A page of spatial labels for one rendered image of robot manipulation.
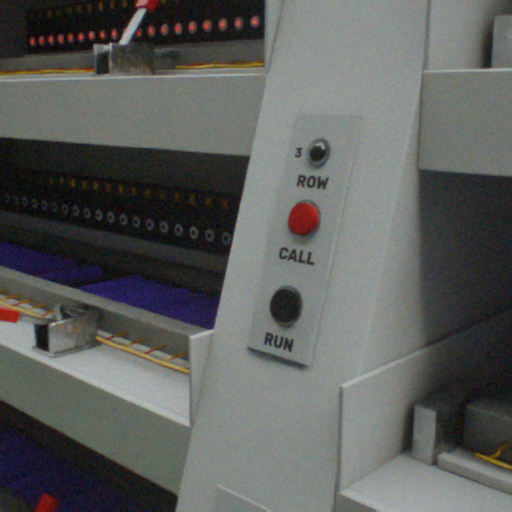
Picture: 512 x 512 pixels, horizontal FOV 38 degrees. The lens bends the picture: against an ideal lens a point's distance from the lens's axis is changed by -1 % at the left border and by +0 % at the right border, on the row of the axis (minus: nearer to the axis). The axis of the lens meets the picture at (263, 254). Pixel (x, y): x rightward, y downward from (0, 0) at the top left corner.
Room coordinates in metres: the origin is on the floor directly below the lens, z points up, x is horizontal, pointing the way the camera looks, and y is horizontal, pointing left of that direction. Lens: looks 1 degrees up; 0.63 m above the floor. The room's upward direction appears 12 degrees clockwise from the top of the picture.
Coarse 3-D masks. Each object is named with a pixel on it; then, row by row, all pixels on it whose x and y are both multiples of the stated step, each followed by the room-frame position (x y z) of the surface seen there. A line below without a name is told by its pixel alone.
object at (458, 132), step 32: (448, 0) 0.33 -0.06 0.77; (480, 0) 0.36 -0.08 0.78; (448, 32) 0.34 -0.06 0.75; (480, 32) 0.36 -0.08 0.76; (448, 64) 0.34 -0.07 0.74; (480, 64) 0.37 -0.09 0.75; (448, 96) 0.33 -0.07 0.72; (480, 96) 0.32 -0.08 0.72; (448, 128) 0.33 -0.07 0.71; (480, 128) 0.32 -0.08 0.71; (448, 160) 0.33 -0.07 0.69; (480, 160) 0.32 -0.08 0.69
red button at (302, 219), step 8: (296, 208) 0.36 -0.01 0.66; (304, 208) 0.36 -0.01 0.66; (312, 208) 0.36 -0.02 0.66; (296, 216) 0.36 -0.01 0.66; (304, 216) 0.36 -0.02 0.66; (312, 216) 0.35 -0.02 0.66; (296, 224) 0.36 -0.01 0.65; (304, 224) 0.36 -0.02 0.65; (312, 224) 0.35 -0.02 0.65; (296, 232) 0.36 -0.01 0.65; (304, 232) 0.36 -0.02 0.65
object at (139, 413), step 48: (96, 240) 0.76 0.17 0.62; (144, 240) 0.70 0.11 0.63; (0, 336) 0.54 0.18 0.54; (192, 336) 0.38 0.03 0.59; (0, 384) 0.53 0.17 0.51; (48, 384) 0.49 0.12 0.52; (96, 384) 0.45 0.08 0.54; (144, 384) 0.45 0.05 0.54; (192, 384) 0.39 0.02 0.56; (96, 432) 0.46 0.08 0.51; (144, 432) 0.42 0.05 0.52
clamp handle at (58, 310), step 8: (0, 312) 0.47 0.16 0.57; (8, 312) 0.47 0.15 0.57; (16, 312) 0.48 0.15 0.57; (56, 312) 0.51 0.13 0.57; (0, 320) 0.47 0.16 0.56; (8, 320) 0.47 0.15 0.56; (16, 320) 0.48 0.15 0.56; (24, 320) 0.48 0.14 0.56; (32, 320) 0.49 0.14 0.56; (40, 320) 0.49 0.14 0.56; (48, 320) 0.50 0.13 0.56; (56, 320) 0.51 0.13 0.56
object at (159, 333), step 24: (0, 288) 0.63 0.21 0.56; (24, 288) 0.60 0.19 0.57; (48, 288) 0.58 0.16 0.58; (24, 312) 0.57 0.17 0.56; (48, 312) 0.56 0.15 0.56; (120, 312) 0.52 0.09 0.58; (144, 312) 0.52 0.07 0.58; (120, 336) 0.52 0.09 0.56; (144, 336) 0.50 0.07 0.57; (168, 336) 0.48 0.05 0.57; (168, 360) 0.47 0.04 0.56
